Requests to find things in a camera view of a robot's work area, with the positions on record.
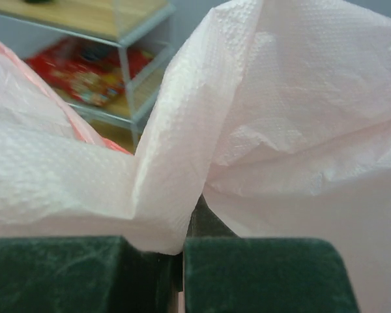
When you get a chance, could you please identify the green snack packet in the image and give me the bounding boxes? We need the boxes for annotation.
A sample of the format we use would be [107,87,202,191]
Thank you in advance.
[23,0,55,5]

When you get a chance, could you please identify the pink plastic bag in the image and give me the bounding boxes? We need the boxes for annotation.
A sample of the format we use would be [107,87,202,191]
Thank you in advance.
[0,1,391,312]

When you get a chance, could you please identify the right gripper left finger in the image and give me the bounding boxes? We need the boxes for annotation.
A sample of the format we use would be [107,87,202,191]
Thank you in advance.
[0,236,182,312]

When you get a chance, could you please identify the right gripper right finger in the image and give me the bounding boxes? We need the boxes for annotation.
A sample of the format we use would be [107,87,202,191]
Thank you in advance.
[183,198,360,312]

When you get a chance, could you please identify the white wire wooden shelf rack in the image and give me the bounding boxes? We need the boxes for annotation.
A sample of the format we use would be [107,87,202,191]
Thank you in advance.
[0,1,175,144]

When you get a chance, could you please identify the red snack packet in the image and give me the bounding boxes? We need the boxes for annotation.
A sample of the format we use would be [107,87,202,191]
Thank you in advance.
[24,37,156,108]

